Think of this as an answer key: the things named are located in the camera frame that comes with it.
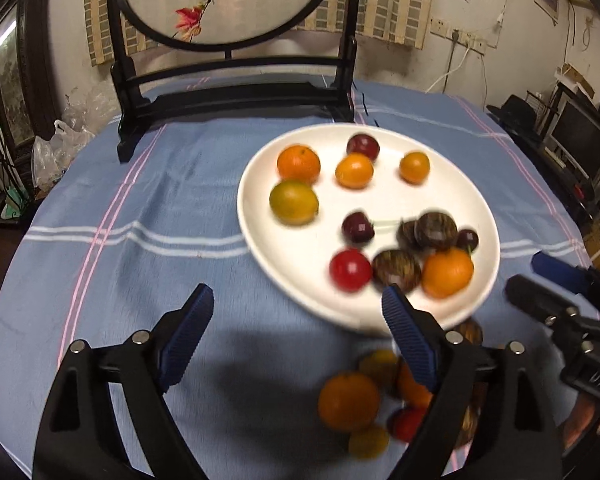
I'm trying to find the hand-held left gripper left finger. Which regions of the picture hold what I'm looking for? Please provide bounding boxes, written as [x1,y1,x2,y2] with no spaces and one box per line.
[32,283,215,480]

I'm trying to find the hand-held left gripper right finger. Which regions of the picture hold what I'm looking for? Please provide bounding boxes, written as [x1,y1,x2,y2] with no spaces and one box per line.
[381,284,565,480]

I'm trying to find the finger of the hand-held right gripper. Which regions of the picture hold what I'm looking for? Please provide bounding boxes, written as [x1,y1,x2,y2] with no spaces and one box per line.
[531,251,600,306]
[504,274,580,328]

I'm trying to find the large orange mandarin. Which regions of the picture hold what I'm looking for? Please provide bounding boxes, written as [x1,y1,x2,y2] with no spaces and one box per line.
[421,247,475,300]
[318,371,381,432]
[396,360,433,408]

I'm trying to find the red tomato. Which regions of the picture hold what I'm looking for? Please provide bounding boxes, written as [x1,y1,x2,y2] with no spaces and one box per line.
[329,248,373,291]
[387,406,428,443]

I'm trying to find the dark cherry with stem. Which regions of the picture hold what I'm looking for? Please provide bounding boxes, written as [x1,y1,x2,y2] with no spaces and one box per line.
[341,211,401,243]

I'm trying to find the white plate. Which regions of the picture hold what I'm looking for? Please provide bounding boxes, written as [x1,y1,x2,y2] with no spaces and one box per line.
[237,125,501,335]

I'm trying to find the green-orange citrus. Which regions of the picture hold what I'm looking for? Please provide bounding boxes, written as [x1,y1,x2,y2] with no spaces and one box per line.
[269,179,320,226]

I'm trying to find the small orange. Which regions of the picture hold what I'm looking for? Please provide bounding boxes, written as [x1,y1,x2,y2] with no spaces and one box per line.
[335,152,375,190]
[277,144,321,184]
[399,151,431,184]

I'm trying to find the dark red plum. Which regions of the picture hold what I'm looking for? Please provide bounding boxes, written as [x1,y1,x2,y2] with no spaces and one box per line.
[346,133,381,161]

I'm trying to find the person's right hand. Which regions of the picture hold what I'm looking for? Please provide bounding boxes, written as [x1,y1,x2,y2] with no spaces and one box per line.
[562,392,600,453]

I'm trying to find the tan longan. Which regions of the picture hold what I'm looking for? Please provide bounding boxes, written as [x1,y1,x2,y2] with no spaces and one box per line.
[348,425,391,460]

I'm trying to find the blue striped tablecloth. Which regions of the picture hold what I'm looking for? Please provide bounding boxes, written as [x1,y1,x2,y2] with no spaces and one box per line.
[0,77,600,480]

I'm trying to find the black hat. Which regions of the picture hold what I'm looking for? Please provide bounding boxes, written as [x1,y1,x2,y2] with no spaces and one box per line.
[486,95,538,133]

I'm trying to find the brown cardboard sheet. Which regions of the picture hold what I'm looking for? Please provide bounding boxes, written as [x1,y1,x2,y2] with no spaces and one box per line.
[554,62,596,98]

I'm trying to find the clear plastic bags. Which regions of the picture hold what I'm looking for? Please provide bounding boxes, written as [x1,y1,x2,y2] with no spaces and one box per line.
[30,85,118,193]

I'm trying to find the dark framed painting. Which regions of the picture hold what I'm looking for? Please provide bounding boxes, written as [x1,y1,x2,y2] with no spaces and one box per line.
[0,0,61,148]

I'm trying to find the round embroidered table screen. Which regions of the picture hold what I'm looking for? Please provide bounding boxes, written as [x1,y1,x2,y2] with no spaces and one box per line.
[105,0,363,163]

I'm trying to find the white cable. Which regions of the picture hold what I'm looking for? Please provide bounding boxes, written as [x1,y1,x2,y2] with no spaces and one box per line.
[425,45,473,93]

